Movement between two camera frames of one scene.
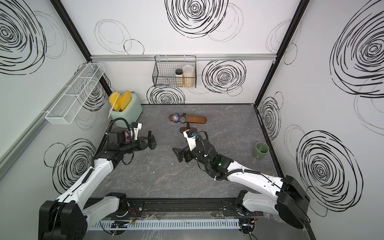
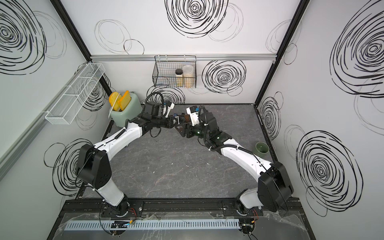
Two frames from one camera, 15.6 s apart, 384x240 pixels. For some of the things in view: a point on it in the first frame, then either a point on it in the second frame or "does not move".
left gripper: [141, 141] to [170, 122]
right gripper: [180, 156] to [186, 127]
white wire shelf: [65, 109] does not move
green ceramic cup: [260, 150] does not move
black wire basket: [175, 71] does not move
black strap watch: [183, 118] does not move
